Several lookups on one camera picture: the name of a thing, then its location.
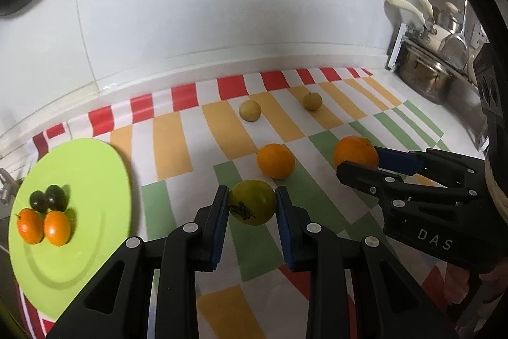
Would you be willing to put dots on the white plastic rack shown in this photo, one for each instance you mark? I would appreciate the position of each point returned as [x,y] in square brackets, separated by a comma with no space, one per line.
[396,47]

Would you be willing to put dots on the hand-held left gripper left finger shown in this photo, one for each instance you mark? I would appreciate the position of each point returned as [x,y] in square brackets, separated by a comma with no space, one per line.
[219,231]

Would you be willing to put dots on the dark plum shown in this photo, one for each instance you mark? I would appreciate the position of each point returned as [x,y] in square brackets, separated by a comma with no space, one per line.
[39,200]
[54,197]

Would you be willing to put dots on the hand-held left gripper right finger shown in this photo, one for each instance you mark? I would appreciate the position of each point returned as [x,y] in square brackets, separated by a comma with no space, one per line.
[286,233]

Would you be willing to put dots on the steel pot with lid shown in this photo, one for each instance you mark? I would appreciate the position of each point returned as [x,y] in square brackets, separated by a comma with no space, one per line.
[448,19]

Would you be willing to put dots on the large steel pot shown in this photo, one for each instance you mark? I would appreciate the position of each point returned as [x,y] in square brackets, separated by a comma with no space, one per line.
[426,75]

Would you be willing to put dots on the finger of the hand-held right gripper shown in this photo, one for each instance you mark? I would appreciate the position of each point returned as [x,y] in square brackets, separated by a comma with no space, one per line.
[365,178]
[397,160]

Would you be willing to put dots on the striped colourful tablecloth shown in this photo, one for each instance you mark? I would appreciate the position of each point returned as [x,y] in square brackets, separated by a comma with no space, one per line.
[174,148]

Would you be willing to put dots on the green plate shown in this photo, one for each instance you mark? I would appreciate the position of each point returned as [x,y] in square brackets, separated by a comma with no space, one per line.
[87,204]

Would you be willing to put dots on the small orange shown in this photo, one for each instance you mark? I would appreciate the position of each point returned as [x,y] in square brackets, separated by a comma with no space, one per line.
[57,229]
[29,226]
[275,160]

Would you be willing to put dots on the tan round fruit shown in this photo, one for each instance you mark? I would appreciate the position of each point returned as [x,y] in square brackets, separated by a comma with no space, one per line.
[250,110]
[312,101]

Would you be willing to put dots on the tall chrome faucet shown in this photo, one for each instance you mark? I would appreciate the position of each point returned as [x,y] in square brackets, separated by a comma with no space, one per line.
[8,186]

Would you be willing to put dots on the large orange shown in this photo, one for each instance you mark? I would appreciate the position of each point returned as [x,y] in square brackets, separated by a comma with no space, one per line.
[355,151]

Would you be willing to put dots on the metal skimmer ladle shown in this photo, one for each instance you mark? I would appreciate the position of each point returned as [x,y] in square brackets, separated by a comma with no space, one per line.
[454,45]

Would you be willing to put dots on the green tomato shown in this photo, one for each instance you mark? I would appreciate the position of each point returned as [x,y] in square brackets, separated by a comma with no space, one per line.
[253,202]

